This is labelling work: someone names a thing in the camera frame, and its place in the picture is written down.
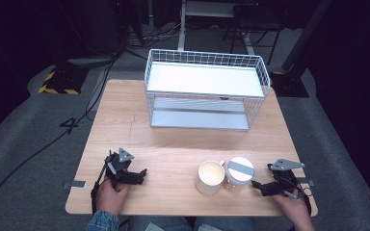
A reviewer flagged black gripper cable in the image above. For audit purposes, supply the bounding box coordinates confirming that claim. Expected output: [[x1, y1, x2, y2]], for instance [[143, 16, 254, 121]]
[[90, 159, 111, 216], [288, 176, 313, 217]]

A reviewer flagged white wire rack shelf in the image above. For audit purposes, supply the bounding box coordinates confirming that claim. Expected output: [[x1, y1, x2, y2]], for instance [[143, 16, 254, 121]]
[[144, 48, 272, 132]]

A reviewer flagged glass jar with white lid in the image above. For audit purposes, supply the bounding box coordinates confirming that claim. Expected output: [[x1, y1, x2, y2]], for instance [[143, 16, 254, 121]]
[[224, 156, 256, 193]]

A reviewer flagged bundle of floor cables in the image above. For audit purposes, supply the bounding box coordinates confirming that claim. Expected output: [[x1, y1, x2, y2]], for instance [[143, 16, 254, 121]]
[[121, 20, 181, 51]]

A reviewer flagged yellow black striped stand base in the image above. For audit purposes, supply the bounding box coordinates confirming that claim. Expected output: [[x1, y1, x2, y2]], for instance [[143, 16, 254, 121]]
[[38, 65, 90, 96]]

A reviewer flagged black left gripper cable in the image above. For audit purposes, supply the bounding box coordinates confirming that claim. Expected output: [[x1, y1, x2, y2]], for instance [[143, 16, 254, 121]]
[[90, 159, 111, 216]]

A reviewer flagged black metal chair frame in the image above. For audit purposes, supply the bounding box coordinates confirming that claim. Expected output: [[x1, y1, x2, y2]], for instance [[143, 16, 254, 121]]
[[221, 2, 284, 65]]

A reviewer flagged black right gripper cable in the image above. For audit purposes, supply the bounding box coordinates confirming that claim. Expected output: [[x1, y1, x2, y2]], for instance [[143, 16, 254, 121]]
[[288, 176, 313, 217]]

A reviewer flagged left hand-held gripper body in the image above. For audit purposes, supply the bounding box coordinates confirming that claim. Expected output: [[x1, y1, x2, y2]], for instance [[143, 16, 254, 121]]
[[104, 147, 136, 189]]

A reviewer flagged person's right hand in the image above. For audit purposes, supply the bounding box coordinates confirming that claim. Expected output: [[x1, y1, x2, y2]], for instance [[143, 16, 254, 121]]
[[272, 191, 312, 227]]

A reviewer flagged person's left hand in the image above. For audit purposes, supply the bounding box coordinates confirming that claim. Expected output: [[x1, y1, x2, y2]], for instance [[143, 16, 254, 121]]
[[95, 178, 131, 217]]

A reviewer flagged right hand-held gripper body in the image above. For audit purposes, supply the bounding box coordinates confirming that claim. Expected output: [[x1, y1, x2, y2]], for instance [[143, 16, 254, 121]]
[[267, 158, 305, 198]]

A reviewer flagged black slanted post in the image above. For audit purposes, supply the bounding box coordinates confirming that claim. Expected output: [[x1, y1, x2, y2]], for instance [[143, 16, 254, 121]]
[[280, 0, 334, 73]]

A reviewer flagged grey tape strip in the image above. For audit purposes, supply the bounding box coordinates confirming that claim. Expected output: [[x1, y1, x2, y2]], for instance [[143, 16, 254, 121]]
[[296, 176, 316, 188], [63, 180, 87, 190]]

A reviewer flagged white desk frame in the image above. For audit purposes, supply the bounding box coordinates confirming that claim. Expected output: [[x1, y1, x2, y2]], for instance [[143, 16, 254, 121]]
[[176, 0, 236, 52]]

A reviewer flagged long black floor cable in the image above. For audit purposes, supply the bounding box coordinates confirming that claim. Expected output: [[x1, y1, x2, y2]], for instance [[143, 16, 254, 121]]
[[0, 56, 119, 231]]

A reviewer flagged cream mug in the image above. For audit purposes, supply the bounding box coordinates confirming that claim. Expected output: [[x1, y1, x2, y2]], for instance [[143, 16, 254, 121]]
[[195, 159, 226, 196]]

